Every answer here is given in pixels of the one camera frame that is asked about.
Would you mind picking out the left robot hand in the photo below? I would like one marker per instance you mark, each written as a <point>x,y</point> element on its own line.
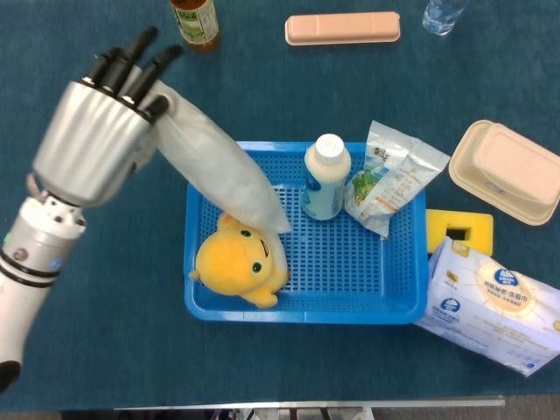
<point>92,135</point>

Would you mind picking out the white translucent zip bag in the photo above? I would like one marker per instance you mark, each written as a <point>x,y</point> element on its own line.
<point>219,166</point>

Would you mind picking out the green yellow sponge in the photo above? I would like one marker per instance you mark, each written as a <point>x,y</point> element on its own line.
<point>437,223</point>

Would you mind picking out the beige lunch box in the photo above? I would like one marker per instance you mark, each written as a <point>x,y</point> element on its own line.
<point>507,170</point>

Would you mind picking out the white and blue pouch bag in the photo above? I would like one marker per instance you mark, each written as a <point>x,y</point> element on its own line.
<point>490,302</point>

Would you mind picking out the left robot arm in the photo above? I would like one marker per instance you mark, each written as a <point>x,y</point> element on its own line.
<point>30,254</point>

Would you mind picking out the amber tea bottle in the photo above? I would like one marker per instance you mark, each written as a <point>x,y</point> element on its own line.
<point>197,22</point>

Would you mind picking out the yellow plush toy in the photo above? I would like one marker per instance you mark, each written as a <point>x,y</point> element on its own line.
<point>232,262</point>

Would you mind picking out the teal table cloth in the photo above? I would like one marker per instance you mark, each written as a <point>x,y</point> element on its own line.
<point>109,328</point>

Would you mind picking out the white milk bottle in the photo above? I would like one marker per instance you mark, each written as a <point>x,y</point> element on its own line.
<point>326,179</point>

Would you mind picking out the pink long plastic case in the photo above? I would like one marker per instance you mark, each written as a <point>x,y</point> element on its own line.
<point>341,28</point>

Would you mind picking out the blue perforated plastic basket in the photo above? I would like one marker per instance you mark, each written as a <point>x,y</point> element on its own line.
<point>332,271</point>

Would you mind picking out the silver green snack packet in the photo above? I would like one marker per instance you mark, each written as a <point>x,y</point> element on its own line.
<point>394,175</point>

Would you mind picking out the silver table edge bar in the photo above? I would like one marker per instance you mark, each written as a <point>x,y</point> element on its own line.
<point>306,402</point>

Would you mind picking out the clear water bottle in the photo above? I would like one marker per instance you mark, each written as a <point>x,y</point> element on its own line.
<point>442,17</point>

